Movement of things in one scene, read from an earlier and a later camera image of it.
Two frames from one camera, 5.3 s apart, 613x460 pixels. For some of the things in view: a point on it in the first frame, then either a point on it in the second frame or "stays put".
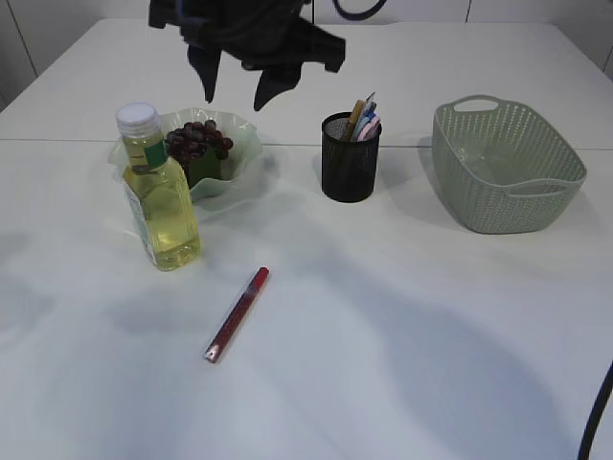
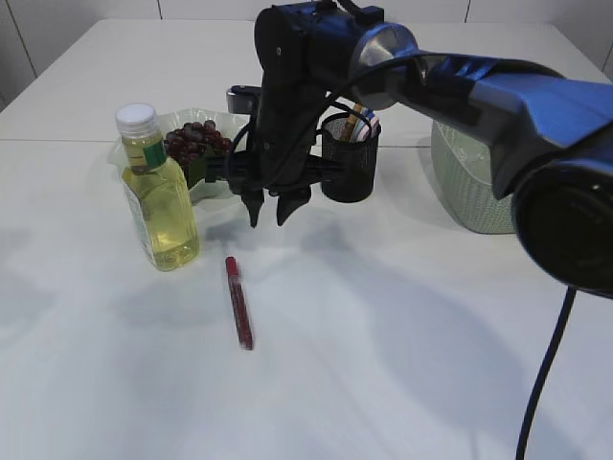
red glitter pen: x=236 y=316 → x=239 y=303
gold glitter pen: x=358 y=108 stays put
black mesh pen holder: x=349 y=167 stays put
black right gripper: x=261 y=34 → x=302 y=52
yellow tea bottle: x=158 y=194 stays put
